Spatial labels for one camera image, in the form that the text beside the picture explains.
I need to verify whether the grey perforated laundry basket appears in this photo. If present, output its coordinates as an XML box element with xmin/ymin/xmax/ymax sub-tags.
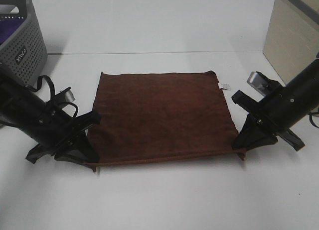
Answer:
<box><xmin>0</xmin><ymin>0</ymin><xmax>47</xmax><ymax>85</ymax></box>

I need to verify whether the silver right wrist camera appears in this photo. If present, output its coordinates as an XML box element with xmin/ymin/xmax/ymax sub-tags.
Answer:
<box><xmin>247</xmin><ymin>72</ymin><xmax>268</xmax><ymax>96</ymax></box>

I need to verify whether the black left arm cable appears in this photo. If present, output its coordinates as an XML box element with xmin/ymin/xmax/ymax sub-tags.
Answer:
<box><xmin>33</xmin><ymin>75</ymin><xmax>78</xmax><ymax>121</ymax></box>

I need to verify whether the purple cloth in basket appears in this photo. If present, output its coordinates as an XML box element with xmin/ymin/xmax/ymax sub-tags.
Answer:
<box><xmin>0</xmin><ymin>19</ymin><xmax>24</xmax><ymax>45</ymax></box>

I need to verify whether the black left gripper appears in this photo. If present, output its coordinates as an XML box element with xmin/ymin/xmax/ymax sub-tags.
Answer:
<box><xmin>26</xmin><ymin>94</ymin><xmax>101</xmax><ymax>163</ymax></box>

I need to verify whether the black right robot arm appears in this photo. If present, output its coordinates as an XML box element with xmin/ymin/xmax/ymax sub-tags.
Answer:
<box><xmin>232</xmin><ymin>59</ymin><xmax>319</xmax><ymax>151</ymax></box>

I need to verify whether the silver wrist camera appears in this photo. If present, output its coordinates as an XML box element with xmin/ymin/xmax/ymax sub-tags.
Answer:
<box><xmin>59</xmin><ymin>88</ymin><xmax>75</xmax><ymax>103</ymax></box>
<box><xmin>247</xmin><ymin>72</ymin><xmax>268</xmax><ymax>96</ymax></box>

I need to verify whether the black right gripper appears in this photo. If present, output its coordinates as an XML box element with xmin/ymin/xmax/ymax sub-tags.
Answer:
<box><xmin>232</xmin><ymin>90</ymin><xmax>305</xmax><ymax>151</ymax></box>

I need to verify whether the brown towel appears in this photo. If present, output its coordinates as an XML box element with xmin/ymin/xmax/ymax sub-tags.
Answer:
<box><xmin>88</xmin><ymin>71</ymin><xmax>246</xmax><ymax>169</ymax></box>

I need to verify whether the beige storage bin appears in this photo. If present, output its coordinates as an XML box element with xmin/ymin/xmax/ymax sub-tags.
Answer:
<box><xmin>263</xmin><ymin>0</ymin><xmax>319</xmax><ymax>83</ymax></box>

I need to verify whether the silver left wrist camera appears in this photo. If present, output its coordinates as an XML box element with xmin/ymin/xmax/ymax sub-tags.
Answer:
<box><xmin>59</xmin><ymin>88</ymin><xmax>75</xmax><ymax>103</ymax></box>

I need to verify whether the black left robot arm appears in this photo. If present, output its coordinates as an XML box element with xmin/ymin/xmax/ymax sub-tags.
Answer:
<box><xmin>0</xmin><ymin>75</ymin><xmax>101</xmax><ymax>165</ymax></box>

